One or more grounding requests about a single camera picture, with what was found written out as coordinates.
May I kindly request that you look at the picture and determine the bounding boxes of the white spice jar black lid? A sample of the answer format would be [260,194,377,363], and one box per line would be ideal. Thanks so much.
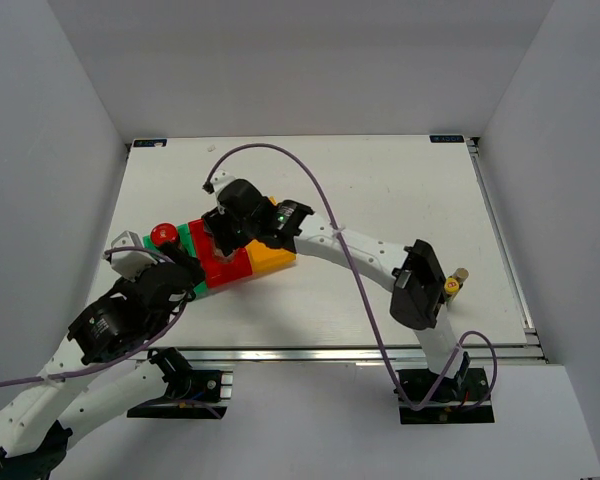
[207,230,241,263]

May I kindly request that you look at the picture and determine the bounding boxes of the red lid sauce jar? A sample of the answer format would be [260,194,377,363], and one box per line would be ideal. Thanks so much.
[149,222,182,252]

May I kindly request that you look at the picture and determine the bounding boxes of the small yellow label bottle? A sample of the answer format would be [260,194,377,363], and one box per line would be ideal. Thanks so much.
[452,267,469,291]

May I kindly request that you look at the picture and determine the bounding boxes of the red chili sauce bottle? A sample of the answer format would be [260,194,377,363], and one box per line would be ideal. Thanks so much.
[440,276,463,307]

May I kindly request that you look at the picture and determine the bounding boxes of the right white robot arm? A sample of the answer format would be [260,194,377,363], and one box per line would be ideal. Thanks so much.
[202,171,468,399]

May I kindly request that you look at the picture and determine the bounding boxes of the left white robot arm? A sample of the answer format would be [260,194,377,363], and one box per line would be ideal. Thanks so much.
[0,242,205,479]

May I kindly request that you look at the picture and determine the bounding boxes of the yellow plastic bin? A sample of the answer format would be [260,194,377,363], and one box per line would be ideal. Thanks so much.
[244,195,297,277]

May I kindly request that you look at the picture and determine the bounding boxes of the red plastic bin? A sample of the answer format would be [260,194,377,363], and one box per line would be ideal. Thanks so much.
[188,219,253,289]

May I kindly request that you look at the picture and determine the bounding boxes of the green plastic bin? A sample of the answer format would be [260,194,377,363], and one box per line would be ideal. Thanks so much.
[142,223,210,301]

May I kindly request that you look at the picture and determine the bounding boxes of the left blue table label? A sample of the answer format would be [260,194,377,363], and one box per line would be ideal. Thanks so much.
[132,138,167,148]

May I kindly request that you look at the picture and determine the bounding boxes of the blue table label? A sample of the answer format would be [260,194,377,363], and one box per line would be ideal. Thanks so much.
[132,138,167,148]
[429,134,465,143]

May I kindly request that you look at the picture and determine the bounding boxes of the right blue table label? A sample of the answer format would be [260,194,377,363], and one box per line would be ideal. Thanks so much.
[429,134,465,143]

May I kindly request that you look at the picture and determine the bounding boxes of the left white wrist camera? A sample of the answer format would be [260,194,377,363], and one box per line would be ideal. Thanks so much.
[103,230,157,280]

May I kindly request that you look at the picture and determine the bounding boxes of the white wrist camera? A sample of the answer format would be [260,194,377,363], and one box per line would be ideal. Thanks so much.
[103,230,157,280]
[202,169,236,196]

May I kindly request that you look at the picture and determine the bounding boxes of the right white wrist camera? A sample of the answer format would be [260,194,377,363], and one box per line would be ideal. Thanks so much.
[202,169,236,196]

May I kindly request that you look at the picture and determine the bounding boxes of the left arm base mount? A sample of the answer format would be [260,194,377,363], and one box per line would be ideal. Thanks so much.
[126,347,234,420]

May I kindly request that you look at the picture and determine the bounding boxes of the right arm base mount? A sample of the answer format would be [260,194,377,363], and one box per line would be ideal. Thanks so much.
[397,353,495,425]

